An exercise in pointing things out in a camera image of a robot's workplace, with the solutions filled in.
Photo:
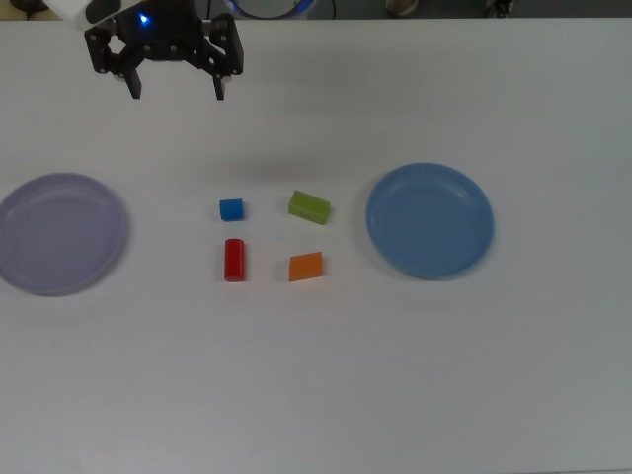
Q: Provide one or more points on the blue block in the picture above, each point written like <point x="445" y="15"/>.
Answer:
<point x="231" y="210"/>

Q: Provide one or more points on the orange block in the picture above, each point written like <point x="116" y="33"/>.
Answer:
<point x="305" y="266"/>

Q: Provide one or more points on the red cylinder block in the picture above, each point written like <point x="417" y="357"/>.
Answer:
<point x="235" y="260"/>

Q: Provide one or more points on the beige object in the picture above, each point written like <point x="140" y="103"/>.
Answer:
<point x="402" y="5"/>

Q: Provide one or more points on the green block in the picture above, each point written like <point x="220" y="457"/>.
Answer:
<point x="308" y="207"/>

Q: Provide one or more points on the dark round object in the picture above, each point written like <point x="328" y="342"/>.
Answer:
<point x="34" y="14"/>

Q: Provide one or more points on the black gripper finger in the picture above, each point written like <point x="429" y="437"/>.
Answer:
<point x="229" y="49"/>
<point x="101" y="49"/>

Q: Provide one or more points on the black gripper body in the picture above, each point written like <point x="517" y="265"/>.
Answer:
<point x="163" y="29"/>

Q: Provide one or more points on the blue plate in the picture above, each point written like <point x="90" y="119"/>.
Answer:
<point x="429" y="222"/>

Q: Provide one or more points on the purple plate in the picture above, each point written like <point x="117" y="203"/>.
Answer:
<point x="59" y="237"/>

